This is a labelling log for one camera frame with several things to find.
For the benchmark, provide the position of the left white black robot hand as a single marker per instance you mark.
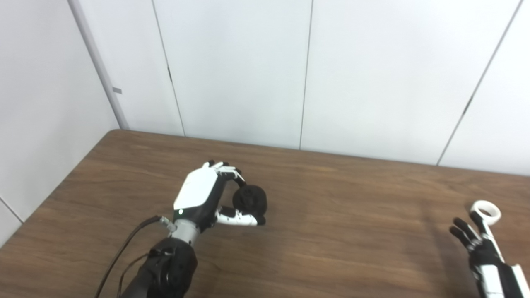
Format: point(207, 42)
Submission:
point(198, 190)

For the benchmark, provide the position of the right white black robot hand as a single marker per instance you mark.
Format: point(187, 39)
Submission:
point(486, 256)

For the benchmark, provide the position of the round black part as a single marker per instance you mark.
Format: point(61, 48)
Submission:
point(250, 200)

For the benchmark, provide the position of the grey wall corner strip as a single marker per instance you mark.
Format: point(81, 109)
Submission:
point(99, 66)

